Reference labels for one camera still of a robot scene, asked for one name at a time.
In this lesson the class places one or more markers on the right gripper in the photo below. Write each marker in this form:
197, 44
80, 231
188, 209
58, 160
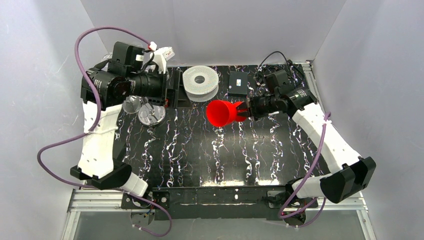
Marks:
249, 108

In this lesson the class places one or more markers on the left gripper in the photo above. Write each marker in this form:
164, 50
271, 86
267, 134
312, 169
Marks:
166, 88

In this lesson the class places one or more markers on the red wine glass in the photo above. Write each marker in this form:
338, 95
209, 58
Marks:
219, 113

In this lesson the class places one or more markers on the clear wine glass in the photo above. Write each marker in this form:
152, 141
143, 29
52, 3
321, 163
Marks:
132, 104
107, 57

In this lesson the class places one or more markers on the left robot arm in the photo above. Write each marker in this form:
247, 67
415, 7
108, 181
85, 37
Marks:
131, 71

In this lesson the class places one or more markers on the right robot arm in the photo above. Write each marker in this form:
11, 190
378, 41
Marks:
338, 171

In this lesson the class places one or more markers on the chrome wine glass rack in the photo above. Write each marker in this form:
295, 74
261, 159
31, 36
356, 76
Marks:
150, 115

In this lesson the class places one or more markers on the clear wine glass on rack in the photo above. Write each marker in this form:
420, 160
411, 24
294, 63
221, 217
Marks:
107, 57

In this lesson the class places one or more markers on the white filament spool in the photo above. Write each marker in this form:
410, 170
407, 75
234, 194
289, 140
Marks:
201, 83

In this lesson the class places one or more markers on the black flat box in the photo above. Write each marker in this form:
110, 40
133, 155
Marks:
238, 84

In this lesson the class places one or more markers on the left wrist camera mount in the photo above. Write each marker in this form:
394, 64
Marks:
160, 56

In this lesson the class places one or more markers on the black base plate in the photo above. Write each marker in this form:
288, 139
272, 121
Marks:
231, 202

